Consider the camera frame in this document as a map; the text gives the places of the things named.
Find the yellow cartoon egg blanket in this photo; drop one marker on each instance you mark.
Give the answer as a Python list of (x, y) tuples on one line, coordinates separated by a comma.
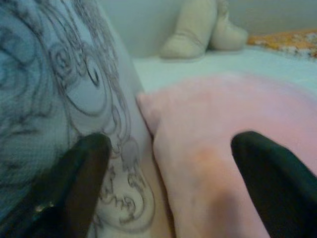
[(292, 42)]

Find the pink plush pillow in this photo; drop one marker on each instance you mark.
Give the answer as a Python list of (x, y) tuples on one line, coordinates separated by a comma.
[(210, 119)]

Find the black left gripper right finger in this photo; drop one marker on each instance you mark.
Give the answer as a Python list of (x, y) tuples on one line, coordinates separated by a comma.
[(284, 193)]

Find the grey printed headboard cushion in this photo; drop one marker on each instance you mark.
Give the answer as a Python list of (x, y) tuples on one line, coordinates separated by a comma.
[(49, 74)]

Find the white quilted mattress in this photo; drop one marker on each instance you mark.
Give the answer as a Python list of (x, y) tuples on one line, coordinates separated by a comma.
[(198, 67)]

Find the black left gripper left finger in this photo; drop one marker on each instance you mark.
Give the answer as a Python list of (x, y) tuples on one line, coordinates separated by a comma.
[(64, 196)]

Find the cream plush toy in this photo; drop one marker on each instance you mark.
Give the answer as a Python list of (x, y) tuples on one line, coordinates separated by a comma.
[(193, 32)]

